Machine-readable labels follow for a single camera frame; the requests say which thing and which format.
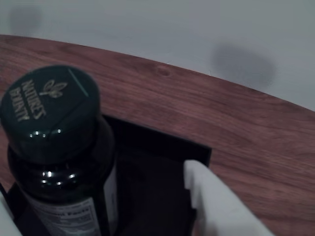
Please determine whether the dark green pill bottle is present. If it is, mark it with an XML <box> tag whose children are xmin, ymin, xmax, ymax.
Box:
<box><xmin>0</xmin><ymin>64</ymin><xmax>119</xmax><ymax>236</ymax></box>

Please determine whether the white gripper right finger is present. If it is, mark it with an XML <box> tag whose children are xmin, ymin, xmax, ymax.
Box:
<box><xmin>183</xmin><ymin>159</ymin><xmax>275</xmax><ymax>236</ymax></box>

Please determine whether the black open cardboard box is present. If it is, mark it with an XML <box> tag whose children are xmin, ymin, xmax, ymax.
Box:
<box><xmin>0</xmin><ymin>114</ymin><xmax>213</xmax><ymax>236</ymax></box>

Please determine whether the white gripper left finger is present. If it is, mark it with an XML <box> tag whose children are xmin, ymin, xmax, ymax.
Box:
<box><xmin>0</xmin><ymin>193</ymin><xmax>21</xmax><ymax>236</ymax></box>

